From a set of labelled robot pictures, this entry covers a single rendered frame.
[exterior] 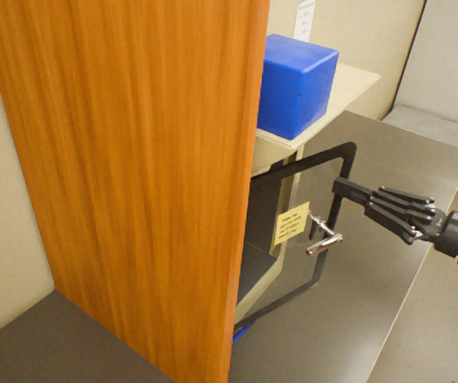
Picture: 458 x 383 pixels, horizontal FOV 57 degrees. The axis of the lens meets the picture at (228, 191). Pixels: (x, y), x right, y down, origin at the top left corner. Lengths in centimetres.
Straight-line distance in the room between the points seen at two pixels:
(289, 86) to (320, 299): 70
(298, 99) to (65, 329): 75
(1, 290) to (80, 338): 20
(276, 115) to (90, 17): 25
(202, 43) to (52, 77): 29
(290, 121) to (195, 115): 12
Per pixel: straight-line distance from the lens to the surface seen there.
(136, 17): 50
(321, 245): 84
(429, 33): 368
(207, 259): 60
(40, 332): 106
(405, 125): 350
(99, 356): 100
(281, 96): 52
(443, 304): 261
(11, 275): 107
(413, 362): 229
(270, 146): 54
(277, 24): 64
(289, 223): 80
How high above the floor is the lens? 177
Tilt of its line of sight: 37 degrees down
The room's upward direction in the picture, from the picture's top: 4 degrees clockwise
